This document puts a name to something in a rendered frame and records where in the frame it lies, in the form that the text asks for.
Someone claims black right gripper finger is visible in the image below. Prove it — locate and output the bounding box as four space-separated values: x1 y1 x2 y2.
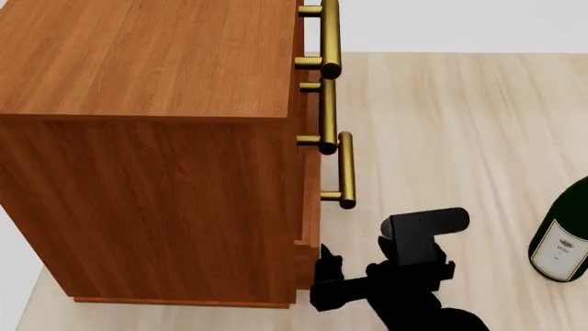
377 234 401 261
313 243 346 283

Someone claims wooden drawer front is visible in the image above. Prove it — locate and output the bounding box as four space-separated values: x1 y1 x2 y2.
293 146 322 291
298 70 322 139

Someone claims wooden three-drawer cabinet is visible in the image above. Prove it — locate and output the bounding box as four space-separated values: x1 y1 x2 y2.
0 0 322 310

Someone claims green wine bottle white label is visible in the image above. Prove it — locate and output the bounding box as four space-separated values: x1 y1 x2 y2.
527 175 588 286

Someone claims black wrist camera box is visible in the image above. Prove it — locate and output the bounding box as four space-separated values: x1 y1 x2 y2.
379 206 470 268

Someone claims brass bar drawer handle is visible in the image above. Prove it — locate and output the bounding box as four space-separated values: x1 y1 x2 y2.
293 0 344 81
296 77 339 156
320 130 357 211

